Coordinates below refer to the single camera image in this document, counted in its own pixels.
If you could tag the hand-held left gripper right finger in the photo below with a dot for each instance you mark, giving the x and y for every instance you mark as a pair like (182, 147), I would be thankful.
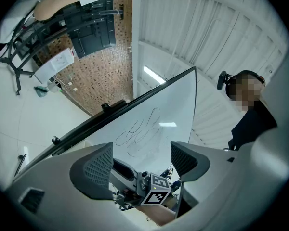
(190, 162)

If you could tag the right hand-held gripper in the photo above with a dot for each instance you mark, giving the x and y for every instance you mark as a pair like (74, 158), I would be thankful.
(156, 189)

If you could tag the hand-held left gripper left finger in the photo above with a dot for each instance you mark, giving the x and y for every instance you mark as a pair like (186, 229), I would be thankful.
(91, 170)

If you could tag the white whiteboard on black stand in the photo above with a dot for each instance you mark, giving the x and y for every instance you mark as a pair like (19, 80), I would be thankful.
(173, 100)

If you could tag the person in black shirt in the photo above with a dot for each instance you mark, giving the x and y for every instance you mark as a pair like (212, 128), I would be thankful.
(253, 126)

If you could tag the person's head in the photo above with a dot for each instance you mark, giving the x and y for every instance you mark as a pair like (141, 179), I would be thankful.
(245, 90)

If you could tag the grey trash bin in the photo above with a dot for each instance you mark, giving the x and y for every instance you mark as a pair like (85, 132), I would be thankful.
(55, 85)

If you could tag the teal dustpan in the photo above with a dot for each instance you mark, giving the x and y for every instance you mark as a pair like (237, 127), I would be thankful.
(41, 91)

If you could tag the long ceiling light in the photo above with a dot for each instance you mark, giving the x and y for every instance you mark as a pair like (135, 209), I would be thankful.
(154, 74)

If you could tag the black monitor stand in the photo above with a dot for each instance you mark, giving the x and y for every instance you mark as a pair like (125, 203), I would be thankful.
(17, 73)

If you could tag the black monitor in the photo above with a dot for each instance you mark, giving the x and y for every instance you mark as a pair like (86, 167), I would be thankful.
(94, 37)

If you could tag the black head camera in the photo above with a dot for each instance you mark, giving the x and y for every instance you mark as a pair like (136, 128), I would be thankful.
(222, 80)

